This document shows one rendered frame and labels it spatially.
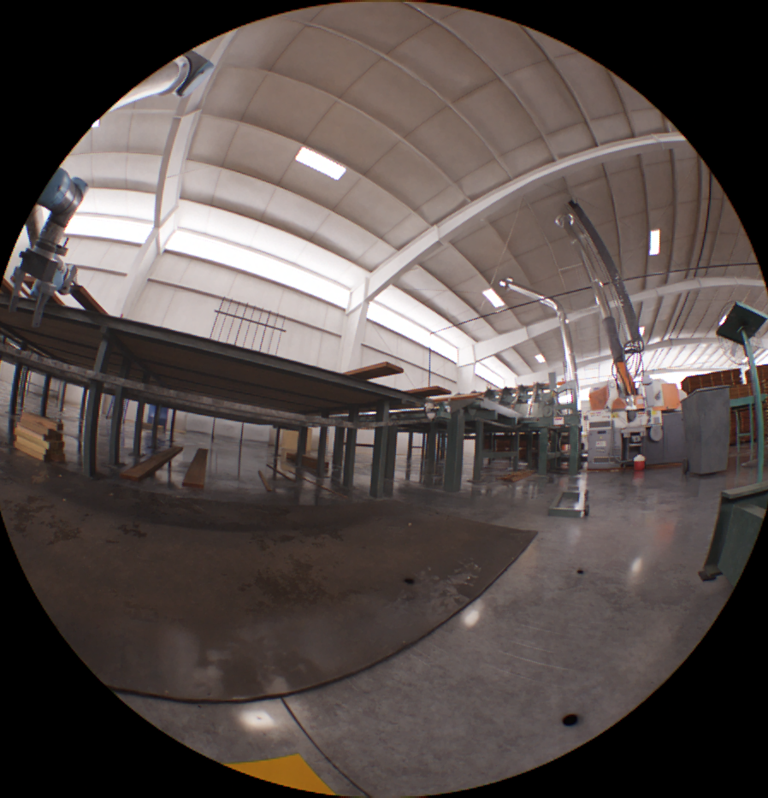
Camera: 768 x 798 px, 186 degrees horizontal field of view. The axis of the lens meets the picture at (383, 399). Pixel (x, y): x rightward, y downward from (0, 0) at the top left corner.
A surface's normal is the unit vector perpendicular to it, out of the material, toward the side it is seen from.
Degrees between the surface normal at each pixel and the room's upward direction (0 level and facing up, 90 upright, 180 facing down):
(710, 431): 96
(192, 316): 89
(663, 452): 90
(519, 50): 173
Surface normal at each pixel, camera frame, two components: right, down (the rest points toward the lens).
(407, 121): -0.03, 0.99
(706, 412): -0.76, -0.08
